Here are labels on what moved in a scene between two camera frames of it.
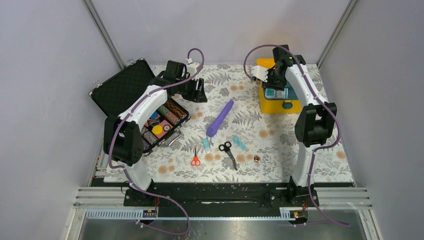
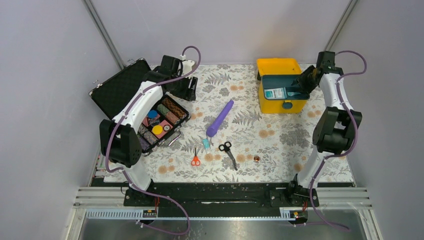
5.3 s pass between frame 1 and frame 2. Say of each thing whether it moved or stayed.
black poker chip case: stayed
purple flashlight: stayed
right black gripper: moved
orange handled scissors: stayed
